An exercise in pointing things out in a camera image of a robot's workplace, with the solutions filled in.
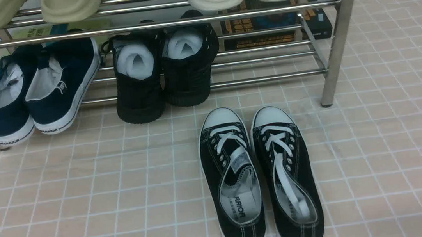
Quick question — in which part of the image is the navy slip-on shoe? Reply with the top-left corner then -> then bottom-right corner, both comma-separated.
25,37 -> 101,134
0,44 -> 43,147

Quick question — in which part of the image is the black canvas lace-up shoe left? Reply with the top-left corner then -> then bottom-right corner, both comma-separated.
198,107 -> 267,237

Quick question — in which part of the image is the black canvas lace-up shoe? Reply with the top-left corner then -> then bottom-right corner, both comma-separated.
198,107 -> 267,237
250,106 -> 325,237

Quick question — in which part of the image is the black sneaker right on rack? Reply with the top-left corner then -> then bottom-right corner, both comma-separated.
160,23 -> 219,107

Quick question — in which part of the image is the black sneaker on rack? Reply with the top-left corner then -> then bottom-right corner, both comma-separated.
160,23 -> 219,107
100,29 -> 166,124

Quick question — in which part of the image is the black canvas lace-up shoe right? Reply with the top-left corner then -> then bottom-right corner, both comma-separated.
250,106 -> 325,237

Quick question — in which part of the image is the silver metal shoe rack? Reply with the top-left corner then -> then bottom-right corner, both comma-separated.
0,0 -> 354,151

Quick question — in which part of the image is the black sneaker left on rack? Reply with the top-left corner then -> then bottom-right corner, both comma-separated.
100,29 -> 166,124

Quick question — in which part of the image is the black and yellow book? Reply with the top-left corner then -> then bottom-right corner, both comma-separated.
220,0 -> 333,51

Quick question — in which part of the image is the green and blue book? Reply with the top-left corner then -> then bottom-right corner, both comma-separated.
12,18 -> 112,39

